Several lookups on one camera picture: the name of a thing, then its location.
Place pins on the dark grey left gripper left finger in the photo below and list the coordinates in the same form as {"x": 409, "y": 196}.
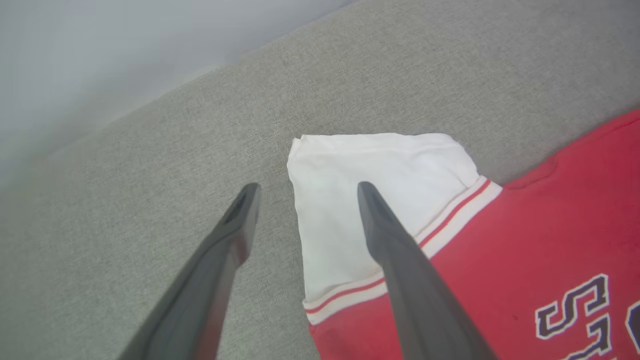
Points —
{"x": 200, "y": 300}

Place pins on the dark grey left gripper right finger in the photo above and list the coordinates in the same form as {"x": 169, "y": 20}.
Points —
{"x": 420, "y": 300}

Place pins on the red and white jersey garment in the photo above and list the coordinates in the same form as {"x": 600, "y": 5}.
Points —
{"x": 500, "y": 275}

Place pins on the grey fabric sofa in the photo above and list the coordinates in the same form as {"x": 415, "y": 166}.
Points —
{"x": 150, "y": 175}

